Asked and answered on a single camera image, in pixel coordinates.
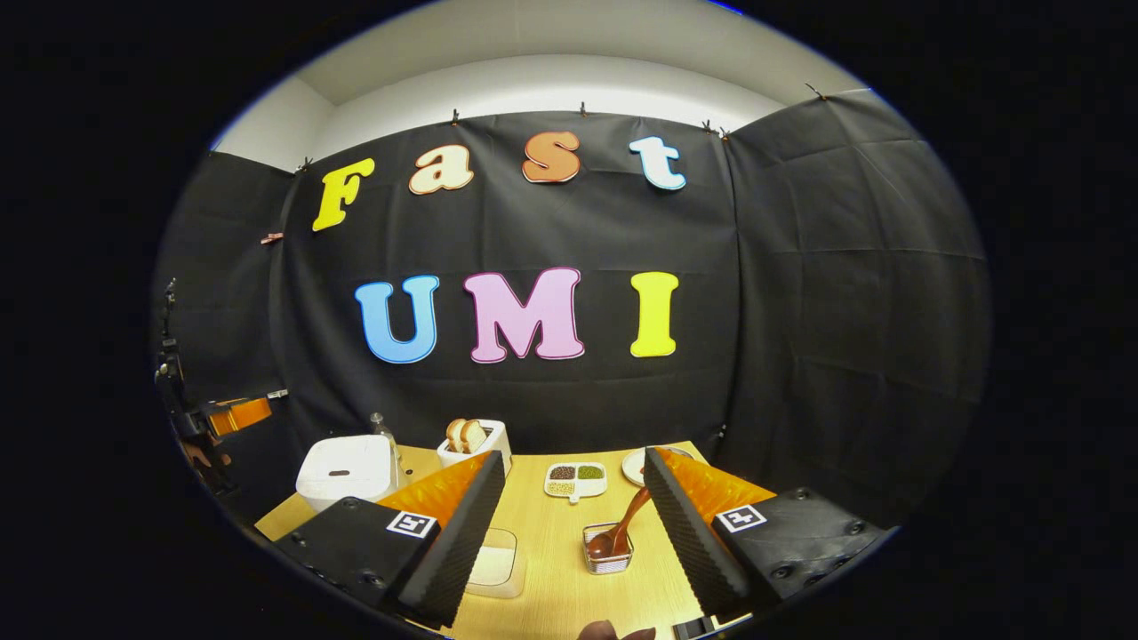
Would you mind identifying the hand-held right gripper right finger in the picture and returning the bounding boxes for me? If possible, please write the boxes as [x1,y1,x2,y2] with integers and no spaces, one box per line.
[642,446,894,639]

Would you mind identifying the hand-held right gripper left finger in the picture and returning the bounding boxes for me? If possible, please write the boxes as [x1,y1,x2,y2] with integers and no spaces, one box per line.
[276,450,508,629]

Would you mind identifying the clear container of white rice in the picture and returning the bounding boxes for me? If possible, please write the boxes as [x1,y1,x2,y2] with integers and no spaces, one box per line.
[464,528,527,599]

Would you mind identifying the brown wooden spoon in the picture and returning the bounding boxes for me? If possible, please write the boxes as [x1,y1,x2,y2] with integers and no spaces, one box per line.
[587,486,653,561]

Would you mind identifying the wire chopstick holder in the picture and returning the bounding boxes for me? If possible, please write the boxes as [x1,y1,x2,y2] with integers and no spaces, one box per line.
[582,522,636,576]

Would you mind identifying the white rice cooker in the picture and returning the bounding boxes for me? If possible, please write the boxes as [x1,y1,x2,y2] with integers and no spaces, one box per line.
[295,434,401,514]

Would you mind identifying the white round plate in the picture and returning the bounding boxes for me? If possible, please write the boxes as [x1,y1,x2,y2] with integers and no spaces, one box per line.
[621,446,694,487]

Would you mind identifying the white toaster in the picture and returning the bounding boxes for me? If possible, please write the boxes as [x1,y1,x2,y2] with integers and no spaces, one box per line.
[436,419,513,476]

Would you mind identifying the white divided dish of beans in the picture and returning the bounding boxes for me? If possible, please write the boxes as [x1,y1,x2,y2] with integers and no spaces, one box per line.
[544,461,609,504]

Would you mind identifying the clear plastic bottle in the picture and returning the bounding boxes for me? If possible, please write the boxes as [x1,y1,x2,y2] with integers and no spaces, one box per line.
[370,412,405,485]

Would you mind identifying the black backdrop cloth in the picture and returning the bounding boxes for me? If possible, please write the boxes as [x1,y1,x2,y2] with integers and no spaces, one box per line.
[151,89,995,534]

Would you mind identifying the row of small black clips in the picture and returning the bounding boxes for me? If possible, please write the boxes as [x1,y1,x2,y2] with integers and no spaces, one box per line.
[298,84,828,172]

